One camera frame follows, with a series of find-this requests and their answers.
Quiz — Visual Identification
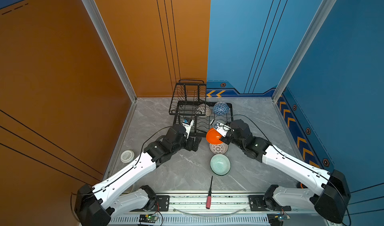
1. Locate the red handled screwdriver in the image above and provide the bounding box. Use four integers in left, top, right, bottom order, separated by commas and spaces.
206, 177, 213, 210

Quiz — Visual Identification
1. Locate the circuit board right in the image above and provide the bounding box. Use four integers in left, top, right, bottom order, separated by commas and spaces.
267, 210, 291, 226

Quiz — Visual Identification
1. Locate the black wire dish rack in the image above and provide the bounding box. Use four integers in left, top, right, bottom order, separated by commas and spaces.
169, 79, 234, 137

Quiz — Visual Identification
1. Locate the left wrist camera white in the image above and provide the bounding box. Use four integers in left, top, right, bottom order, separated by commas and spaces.
182, 118, 194, 139

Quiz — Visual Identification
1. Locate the white maroon patterned bowl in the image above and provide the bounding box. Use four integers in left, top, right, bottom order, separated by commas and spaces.
209, 143, 229, 154

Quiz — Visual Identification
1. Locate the beige brown patterned bowl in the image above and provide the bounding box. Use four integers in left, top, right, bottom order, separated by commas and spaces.
196, 104, 212, 118

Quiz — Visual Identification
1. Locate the aluminium corner post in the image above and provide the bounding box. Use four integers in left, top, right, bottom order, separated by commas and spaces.
81, 0, 137, 103
272, 0, 337, 103

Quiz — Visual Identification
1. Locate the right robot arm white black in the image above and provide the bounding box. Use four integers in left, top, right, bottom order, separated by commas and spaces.
213, 120, 351, 224

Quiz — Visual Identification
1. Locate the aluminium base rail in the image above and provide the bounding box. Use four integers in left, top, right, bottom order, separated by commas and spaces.
109, 191, 332, 226

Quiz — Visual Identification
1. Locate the white tape roll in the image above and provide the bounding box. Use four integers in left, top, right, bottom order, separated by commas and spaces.
121, 150, 135, 164

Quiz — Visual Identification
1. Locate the mint green bowl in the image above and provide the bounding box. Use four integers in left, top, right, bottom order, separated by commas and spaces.
210, 154, 231, 176

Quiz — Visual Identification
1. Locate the clear cable loop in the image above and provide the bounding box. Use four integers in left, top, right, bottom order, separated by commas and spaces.
171, 207, 248, 218

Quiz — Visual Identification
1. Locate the blue triangle patterned bowl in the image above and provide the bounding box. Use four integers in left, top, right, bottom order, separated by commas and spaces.
213, 102, 230, 116

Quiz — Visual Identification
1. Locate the green circuit board left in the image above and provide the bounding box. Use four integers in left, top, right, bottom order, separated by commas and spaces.
139, 215, 159, 226

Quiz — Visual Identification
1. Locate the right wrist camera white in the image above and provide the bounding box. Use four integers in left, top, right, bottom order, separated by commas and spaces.
213, 121, 231, 137

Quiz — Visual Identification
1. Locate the orange bowl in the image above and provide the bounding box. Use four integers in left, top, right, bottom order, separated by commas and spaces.
206, 128, 223, 145

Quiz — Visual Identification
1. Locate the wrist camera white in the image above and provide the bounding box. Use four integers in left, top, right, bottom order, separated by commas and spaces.
182, 118, 194, 139
213, 121, 231, 137

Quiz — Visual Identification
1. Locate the aluminium corner post left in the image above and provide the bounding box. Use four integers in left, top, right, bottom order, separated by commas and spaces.
81, 0, 137, 103

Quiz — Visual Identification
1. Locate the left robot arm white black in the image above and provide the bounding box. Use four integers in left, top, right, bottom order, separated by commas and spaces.
71, 124, 202, 226

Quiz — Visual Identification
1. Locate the aluminium corner post right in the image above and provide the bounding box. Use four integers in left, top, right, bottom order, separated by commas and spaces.
272, 0, 337, 103

